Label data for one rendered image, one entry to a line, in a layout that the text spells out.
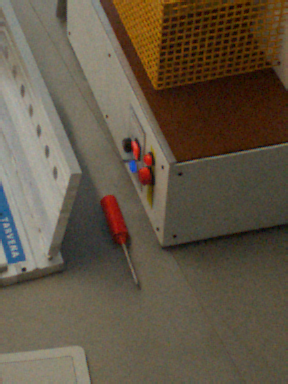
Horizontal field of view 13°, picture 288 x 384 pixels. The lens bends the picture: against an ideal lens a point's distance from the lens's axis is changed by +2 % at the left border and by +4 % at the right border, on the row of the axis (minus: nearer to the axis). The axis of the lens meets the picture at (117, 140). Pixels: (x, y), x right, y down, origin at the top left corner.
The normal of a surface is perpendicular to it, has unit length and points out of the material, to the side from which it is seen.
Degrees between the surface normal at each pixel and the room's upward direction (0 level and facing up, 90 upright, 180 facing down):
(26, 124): 79
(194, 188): 90
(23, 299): 0
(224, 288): 0
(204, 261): 0
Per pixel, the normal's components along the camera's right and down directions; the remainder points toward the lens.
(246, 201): 0.30, 0.67
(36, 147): -0.93, 0.04
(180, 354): 0.04, -0.72
